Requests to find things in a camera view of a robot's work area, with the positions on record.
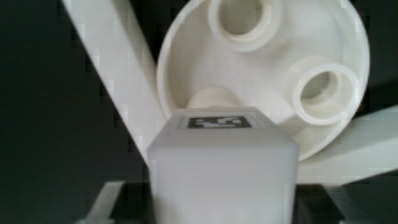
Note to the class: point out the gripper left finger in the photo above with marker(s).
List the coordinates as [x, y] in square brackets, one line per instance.
[122, 206]

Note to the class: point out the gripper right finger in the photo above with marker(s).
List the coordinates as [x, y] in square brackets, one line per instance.
[315, 209]

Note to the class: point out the white stool leg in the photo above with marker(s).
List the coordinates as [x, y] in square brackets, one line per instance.
[223, 165]

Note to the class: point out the white round stool seat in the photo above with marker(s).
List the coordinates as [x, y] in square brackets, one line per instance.
[278, 49]

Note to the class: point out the white right fence bar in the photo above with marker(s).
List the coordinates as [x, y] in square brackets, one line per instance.
[362, 154]

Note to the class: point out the white fence bar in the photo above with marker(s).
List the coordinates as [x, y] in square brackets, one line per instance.
[115, 42]
[362, 154]

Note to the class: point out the white front fence bar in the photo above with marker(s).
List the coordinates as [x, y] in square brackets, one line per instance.
[115, 42]

